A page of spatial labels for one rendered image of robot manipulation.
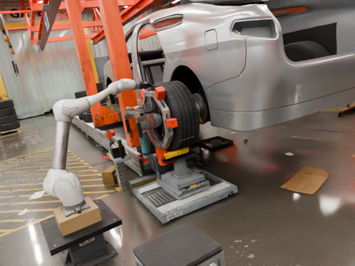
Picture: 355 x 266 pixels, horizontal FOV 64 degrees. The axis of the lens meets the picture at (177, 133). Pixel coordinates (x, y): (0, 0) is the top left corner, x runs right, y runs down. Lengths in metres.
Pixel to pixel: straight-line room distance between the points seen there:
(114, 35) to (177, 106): 1.07
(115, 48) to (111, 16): 0.32
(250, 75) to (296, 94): 0.38
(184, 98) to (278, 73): 0.85
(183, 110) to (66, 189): 1.12
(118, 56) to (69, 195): 1.53
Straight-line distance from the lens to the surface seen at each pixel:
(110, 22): 3.10
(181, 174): 2.89
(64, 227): 2.21
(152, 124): 2.63
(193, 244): 1.71
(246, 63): 2.10
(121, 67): 3.07
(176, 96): 2.50
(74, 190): 2.20
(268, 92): 2.12
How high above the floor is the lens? 1.32
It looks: 13 degrees down
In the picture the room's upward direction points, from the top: 9 degrees counter-clockwise
